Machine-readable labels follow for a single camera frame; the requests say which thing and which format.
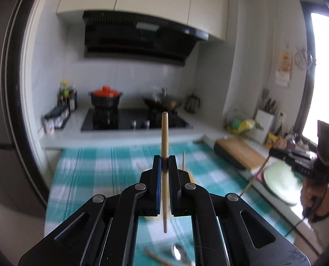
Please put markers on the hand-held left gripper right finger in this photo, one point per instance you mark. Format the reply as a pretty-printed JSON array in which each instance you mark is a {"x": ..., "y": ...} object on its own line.
[{"x": 173, "y": 184}]

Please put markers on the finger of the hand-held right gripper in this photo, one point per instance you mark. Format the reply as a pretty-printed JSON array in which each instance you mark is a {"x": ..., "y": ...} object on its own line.
[
  {"x": 300, "y": 166},
  {"x": 280, "y": 153}
]

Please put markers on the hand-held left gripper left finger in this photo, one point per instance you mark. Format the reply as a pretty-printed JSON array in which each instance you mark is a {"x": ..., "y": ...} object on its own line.
[{"x": 157, "y": 184}]

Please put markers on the light wooden chopstick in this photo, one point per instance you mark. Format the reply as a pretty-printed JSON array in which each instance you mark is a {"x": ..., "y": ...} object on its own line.
[
  {"x": 157, "y": 257},
  {"x": 164, "y": 133},
  {"x": 254, "y": 178},
  {"x": 183, "y": 160}
]

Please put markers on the metal spoon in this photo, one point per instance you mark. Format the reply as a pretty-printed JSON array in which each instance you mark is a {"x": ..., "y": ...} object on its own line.
[{"x": 178, "y": 250}]

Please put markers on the person's right hand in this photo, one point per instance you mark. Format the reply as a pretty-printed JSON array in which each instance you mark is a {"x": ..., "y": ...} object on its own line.
[{"x": 326, "y": 199}]

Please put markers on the yellow packet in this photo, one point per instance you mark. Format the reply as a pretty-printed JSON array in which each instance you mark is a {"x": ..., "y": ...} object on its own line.
[{"x": 272, "y": 141}]

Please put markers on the light green plate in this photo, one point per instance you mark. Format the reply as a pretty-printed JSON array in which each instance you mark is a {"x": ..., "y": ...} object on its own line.
[{"x": 280, "y": 183}]

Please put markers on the white knife block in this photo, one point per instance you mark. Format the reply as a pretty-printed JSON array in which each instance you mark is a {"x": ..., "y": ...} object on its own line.
[{"x": 264, "y": 124}]

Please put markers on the wooden cutting board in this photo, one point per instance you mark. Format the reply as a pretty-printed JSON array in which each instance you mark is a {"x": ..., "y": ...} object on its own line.
[{"x": 242, "y": 151}]

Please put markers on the plastic bag with sponges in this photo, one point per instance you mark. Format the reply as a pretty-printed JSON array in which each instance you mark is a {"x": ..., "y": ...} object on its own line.
[{"x": 243, "y": 124}]

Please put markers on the black tray under board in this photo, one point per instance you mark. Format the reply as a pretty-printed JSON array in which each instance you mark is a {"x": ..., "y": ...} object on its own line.
[{"x": 228, "y": 158}]

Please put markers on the teal checkered tablecloth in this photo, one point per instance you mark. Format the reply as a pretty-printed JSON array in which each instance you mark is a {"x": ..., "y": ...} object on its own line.
[{"x": 97, "y": 171}]

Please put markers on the black gas stove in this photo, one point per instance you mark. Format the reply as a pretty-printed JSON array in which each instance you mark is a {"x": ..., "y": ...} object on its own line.
[{"x": 125, "y": 122}]

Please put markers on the dark wok with lid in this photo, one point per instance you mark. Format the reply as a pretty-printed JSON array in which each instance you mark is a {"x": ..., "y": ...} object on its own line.
[{"x": 164, "y": 101}]

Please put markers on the black pot with red lid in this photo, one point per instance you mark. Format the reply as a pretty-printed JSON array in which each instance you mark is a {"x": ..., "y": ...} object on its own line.
[{"x": 105, "y": 95}]

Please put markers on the dark sauce bottle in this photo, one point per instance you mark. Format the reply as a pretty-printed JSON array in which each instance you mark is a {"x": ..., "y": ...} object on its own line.
[{"x": 73, "y": 99}]

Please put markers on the spice jar rack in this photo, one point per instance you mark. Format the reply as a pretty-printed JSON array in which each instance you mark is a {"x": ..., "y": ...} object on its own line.
[{"x": 57, "y": 115}]

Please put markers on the white labelled jar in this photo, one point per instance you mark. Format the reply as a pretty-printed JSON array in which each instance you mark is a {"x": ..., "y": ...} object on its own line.
[{"x": 49, "y": 126}]

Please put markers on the yellow cap sauce bottle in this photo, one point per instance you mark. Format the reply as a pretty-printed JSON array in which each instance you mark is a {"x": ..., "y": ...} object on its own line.
[{"x": 64, "y": 91}]

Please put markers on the black range hood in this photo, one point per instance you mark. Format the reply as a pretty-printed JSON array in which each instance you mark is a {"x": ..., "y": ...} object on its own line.
[{"x": 136, "y": 38}]

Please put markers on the grey refrigerator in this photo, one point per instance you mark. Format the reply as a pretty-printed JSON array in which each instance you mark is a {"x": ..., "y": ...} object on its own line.
[{"x": 0, "y": 116}]

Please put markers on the cream upper cabinets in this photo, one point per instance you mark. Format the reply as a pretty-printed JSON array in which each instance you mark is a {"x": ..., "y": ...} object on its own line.
[{"x": 142, "y": 0}]

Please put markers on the white wall outlet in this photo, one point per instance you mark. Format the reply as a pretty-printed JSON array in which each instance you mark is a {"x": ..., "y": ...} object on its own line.
[{"x": 282, "y": 116}]

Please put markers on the dark window frame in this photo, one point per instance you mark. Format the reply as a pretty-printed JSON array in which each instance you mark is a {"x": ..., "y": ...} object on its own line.
[{"x": 305, "y": 74}]

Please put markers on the wall calendar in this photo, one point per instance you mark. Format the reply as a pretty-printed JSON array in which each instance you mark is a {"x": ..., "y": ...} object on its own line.
[{"x": 284, "y": 66}]

